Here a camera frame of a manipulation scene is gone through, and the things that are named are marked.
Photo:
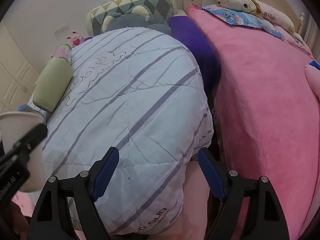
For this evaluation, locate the green plastic cup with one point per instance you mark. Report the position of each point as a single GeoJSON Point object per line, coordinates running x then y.
{"type": "Point", "coordinates": [52, 83]}

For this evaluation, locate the triangle pattern cushion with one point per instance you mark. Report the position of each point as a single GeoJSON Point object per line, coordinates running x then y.
{"type": "Point", "coordinates": [161, 10]}

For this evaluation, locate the pink fleece blanket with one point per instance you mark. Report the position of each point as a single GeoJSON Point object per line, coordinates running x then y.
{"type": "Point", "coordinates": [268, 114]}

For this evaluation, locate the grey cat plush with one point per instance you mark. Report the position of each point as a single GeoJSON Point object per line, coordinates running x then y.
{"type": "Point", "coordinates": [138, 16]}

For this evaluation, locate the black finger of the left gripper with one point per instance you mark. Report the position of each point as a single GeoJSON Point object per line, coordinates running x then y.
{"type": "Point", "coordinates": [23, 148]}

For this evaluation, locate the pink blue plush toy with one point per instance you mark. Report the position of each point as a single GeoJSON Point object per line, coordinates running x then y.
{"type": "Point", "coordinates": [312, 73]}

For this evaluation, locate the white wall socket panel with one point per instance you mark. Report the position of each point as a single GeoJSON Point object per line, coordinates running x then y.
{"type": "Point", "coordinates": [61, 29]}

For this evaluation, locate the purple blanket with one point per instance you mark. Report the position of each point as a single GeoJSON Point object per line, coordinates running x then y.
{"type": "Point", "coordinates": [186, 31]}

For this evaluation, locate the light pink blanket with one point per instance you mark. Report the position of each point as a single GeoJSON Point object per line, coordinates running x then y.
{"type": "Point", "coordinates": [190, 224]}

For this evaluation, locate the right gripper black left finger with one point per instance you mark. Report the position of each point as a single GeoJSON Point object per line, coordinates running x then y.
{"type": "Point", "coordinates": [97, 179]}

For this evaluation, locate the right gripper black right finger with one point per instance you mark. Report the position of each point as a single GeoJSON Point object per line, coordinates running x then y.
{"type": "Point", "coordinates": [264, 218]}

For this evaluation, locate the white dog plush pillow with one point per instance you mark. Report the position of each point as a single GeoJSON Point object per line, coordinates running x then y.
{"type": "Point", "coordinates": [262, 11]}

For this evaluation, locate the pink label clear bottle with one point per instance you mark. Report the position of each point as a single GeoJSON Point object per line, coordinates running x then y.
{"type": "Point", "coordinates": [63, 51]}

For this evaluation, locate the beige curtain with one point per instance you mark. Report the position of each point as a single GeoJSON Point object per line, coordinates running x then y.
{"type": "Point", "coordinates": [312, 38]}

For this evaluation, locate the white purple striped quilt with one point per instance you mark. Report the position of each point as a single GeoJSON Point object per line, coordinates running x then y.
{"type": "Point", "coordinates": [140, 91]}

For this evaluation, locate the cream built-in wardrobe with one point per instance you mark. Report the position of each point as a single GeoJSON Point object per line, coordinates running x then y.
{"type": "Point", "coordinates": [18, 76]}

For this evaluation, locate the blue cartoon pillow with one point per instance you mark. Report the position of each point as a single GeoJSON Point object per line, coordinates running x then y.
{"type": "Point", "coordinates": [242, 19]}

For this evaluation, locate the blue black CoolTowel can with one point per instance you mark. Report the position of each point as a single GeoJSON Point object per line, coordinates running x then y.
{"type": "Point", "coordinates": [25, 108]}

